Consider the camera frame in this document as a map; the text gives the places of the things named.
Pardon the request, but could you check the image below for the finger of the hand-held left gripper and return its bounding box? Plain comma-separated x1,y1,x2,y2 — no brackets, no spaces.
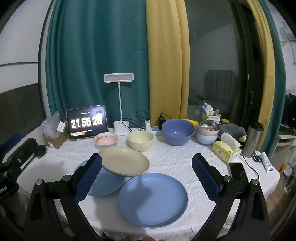
13,138,39,163

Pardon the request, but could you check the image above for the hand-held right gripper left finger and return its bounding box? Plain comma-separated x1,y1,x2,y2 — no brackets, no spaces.
23,153,103,241

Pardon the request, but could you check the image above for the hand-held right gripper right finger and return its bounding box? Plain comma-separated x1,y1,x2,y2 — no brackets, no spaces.
191,153,271,241

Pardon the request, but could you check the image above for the blue plate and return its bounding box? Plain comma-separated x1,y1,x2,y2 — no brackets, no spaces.
74,159,125,197
118,173,188,229

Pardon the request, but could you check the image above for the beige plate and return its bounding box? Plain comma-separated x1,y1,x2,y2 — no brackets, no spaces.
98,146,150,177

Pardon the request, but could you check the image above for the pink strawberry print bowl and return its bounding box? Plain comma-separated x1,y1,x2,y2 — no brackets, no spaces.
93,132,118,151

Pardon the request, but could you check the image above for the black round pad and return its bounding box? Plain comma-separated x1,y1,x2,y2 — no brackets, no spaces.
36,145,47,158

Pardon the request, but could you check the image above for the cardboard box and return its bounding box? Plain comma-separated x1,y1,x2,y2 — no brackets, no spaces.
42,132,68,149

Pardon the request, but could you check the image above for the clear plastic bag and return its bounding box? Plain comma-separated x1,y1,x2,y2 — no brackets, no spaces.
42,111,62,137

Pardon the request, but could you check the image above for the yellow sponge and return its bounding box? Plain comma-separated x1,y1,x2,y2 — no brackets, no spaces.
181,119,200,130
212,133,242,164

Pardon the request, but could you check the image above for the black smartphone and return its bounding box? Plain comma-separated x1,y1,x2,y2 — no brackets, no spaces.
228,162,251,186

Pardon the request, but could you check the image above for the plain pink bowl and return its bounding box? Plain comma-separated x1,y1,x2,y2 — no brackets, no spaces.
197,126,220,138

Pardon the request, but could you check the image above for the large blue bowl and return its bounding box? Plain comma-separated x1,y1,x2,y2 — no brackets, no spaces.
161,119,196,146

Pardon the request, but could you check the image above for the stainless steel bowl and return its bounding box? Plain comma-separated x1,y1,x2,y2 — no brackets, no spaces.
199,119,220,131

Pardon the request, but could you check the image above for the grey cloth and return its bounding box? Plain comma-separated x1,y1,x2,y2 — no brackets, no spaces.
218,123,247,142

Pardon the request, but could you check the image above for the tablet with clock display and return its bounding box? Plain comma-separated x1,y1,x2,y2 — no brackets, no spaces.
66,105,109,141

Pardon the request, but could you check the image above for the white plastic basket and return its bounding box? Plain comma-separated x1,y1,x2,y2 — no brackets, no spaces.
202,111,221,124

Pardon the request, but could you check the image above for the stainless steel tumbler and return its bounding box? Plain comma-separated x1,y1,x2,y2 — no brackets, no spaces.
243,122,264,158

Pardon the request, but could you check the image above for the cream bowl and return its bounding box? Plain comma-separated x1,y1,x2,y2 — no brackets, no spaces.
127,130,154,153

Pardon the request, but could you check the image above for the white tube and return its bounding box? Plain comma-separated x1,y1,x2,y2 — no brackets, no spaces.
261,152,274,173

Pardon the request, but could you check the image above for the white power strip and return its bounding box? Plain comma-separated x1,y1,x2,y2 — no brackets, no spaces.
139,126,163,136

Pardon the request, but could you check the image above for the light blue packet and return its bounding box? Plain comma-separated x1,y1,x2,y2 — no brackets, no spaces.
202,101,214,114

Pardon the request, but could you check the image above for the white cabinet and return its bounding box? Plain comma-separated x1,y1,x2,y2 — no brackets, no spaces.
275,133,296,163

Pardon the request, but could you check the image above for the white desk lamp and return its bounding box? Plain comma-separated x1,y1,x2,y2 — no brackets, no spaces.
104,73,134,140

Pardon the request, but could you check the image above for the dark monitor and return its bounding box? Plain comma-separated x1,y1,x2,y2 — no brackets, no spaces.
285,93,296,130

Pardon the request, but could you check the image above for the green curtain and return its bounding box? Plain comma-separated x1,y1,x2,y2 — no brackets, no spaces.
260,0,288,160
46,0,149,130

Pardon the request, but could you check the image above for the yellow curtain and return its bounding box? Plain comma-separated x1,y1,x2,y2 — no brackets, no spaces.
145,0,190,121
246,0,275,130

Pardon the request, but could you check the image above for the black phone cable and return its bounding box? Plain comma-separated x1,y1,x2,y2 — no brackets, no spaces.
239,154,262,180

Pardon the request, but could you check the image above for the black door frame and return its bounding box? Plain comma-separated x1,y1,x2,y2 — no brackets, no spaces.
228,0,264,130

